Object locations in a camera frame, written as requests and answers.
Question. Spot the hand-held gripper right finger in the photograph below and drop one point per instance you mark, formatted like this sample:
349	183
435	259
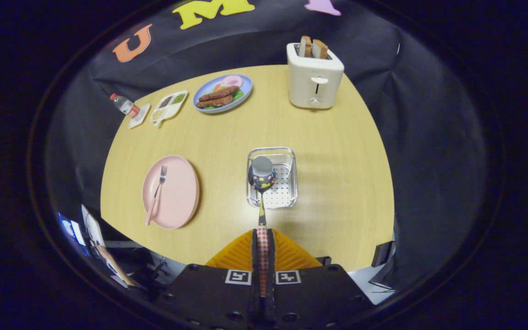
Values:
271	256

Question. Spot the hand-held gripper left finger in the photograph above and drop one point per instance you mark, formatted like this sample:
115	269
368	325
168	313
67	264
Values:
255	256

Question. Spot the pink plate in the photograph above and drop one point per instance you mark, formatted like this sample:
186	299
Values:
179	192

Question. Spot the black block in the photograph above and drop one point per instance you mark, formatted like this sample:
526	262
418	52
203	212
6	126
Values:
381	254

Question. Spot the tan wooden bar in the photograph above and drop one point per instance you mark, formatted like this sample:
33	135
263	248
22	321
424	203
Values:
115	268

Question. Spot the brown meat strip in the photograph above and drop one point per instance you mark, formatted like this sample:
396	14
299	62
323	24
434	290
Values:
213	102
218	93

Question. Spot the green lettuce leaf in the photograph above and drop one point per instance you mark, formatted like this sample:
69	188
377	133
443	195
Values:
238	95

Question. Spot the white board panel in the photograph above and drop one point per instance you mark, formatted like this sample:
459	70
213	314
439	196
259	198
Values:
93	227

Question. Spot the white divided spice tray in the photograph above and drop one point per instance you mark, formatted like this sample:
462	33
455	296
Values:
172	107

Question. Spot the blue food plate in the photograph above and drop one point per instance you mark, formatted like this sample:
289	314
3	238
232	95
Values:
245	86

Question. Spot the white toaster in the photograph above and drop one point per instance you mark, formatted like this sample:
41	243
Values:
305	87

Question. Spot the pink ham slice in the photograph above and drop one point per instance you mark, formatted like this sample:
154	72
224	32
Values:
232	81

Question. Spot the small white square dish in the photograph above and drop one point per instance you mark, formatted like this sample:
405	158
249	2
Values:
141	117

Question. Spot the lit computer screen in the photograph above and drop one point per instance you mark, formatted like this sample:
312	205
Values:
69	229

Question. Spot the clear water bottle red label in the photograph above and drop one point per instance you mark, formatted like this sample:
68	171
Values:
124	105

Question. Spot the toast bread slice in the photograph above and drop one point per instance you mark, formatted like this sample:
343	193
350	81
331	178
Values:
305	46
320	49

